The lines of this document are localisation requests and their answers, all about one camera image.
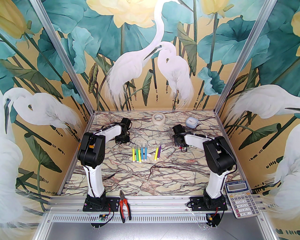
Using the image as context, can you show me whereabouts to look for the beige masking tape roll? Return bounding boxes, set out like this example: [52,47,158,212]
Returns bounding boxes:
[152,113,166,124]

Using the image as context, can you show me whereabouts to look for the grey desk calculator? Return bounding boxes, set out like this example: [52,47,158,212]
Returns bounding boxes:
[224,180,261,219]

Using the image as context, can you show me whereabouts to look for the perforated grey metal panel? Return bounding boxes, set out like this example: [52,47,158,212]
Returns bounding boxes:
[35,213,274,240]

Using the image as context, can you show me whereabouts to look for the red handled pliers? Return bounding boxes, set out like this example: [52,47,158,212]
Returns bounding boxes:
[119,190,132,223]

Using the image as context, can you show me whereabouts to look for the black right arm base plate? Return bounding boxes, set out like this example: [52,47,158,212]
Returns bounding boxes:
[189,196,228,211]

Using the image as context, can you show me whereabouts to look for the aluminium frame rail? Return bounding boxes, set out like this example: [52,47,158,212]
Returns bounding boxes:
[46,196,267,214]

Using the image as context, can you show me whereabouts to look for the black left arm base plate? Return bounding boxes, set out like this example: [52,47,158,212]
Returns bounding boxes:
[83,196,120,212]

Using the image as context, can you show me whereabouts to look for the black mount with yellow connector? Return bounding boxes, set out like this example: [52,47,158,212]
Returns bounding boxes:
[206,213,222,226]

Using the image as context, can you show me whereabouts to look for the aluminium frame post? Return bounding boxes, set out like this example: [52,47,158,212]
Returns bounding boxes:
[30,0,95,113]
[214,0,278,113]

